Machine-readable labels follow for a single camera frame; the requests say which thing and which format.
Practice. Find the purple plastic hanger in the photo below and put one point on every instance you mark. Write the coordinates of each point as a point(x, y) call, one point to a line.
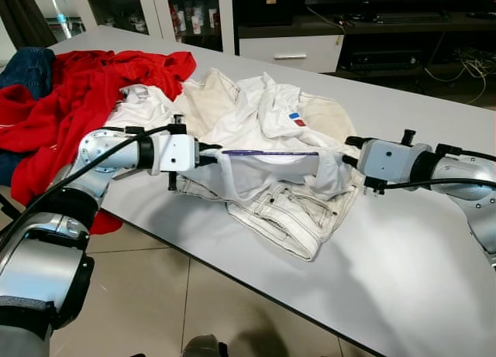
point(271, 152)

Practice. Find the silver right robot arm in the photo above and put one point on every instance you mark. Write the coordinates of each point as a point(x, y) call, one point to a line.
point(465, 165)

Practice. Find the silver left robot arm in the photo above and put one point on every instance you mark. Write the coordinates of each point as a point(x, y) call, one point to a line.
point(105, 152)

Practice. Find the white shirt with grey collar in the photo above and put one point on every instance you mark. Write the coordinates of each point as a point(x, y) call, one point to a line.
point(147, 113)

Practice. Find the white polo shirt with label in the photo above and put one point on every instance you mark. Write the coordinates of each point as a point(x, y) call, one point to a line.
point(256, 117)

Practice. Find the dark tv stand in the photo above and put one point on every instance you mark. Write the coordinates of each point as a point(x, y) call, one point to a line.
point(387, 59)

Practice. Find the white drawer front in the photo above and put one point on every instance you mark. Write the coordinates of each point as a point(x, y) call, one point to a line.
point(256, 51)

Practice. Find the white glass-door cabinet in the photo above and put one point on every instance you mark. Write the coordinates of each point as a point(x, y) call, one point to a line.
point(155, 8)

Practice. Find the blue denim jeans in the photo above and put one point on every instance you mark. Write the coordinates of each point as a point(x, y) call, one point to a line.
point(27, 70)

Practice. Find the grey robot left foot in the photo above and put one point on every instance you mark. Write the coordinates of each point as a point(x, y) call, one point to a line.
point(205, 348)

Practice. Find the dark curtain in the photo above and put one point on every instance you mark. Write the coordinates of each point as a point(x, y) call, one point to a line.
point(19, 16)

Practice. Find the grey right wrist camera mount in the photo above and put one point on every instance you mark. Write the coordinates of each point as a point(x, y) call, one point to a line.
point(384, 159)

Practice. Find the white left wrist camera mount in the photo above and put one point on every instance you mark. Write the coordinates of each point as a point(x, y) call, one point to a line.
point(178, 153)

